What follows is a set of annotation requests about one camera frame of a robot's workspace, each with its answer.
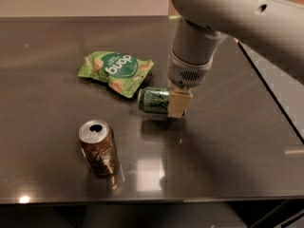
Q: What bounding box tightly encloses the orange-brown soda can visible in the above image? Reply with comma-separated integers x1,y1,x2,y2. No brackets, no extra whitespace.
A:
79,120,120,177

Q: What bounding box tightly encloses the adjacent glass side table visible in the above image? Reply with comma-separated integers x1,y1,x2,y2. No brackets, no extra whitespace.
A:
237,42,304,141

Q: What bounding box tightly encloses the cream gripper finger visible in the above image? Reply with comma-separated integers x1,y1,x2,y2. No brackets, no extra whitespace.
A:
168,83,193,119

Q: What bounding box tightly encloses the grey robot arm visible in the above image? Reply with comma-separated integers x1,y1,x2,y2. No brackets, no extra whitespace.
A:
168,0,304,118

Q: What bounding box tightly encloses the green soda can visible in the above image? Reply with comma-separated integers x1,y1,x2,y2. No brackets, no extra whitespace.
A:
138,87,169,117

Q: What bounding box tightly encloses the green snack bag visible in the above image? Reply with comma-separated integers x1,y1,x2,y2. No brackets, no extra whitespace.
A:
78,51,154,98

